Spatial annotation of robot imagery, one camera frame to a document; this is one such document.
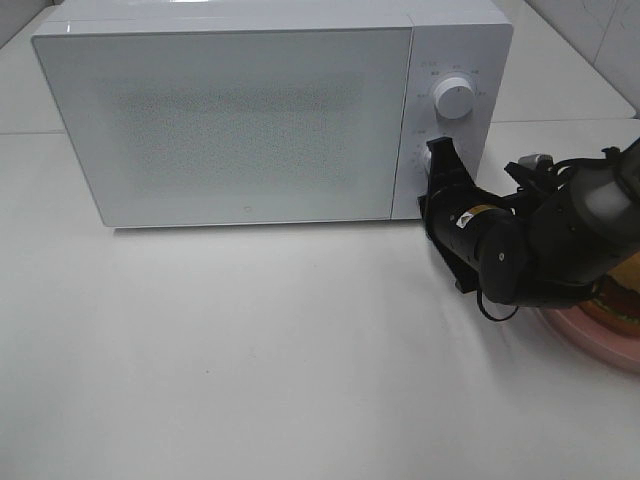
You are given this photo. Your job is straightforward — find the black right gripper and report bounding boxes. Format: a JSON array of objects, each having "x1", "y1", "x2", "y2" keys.
[{"x1": 420, "y1": 137, "x2": 520, "y2": 294}]

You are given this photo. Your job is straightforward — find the burger with sesame-free bun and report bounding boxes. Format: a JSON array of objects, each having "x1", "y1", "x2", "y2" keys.
[{"x1": 580, "y1": 254, "x2": 639, "y2": 337}]

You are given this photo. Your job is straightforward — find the white microwave door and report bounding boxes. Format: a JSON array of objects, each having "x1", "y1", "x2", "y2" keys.
[{"x1": 33, "y1": 28, "x2": 411, "y2": 227}]

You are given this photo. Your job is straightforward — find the pink round plate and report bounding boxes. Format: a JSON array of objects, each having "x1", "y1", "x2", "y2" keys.
[{"x1": 538, "y1": 302, "x2": 639, "y2": 374}]

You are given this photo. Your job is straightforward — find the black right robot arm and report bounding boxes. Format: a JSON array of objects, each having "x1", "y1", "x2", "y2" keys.
[{"x1": 419, "y1": 137, "x2": 639, "y2": 308}]

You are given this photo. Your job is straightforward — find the white microwave oven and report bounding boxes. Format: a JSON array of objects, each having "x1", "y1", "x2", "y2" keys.
[{"x1": 31, "y1": 1, "x2": 513, "y2": 228}]

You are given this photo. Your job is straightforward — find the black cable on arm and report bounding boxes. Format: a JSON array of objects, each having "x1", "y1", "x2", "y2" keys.
[{"x1": 473, "y1": 289, "x2": 521, "y2": 322}]

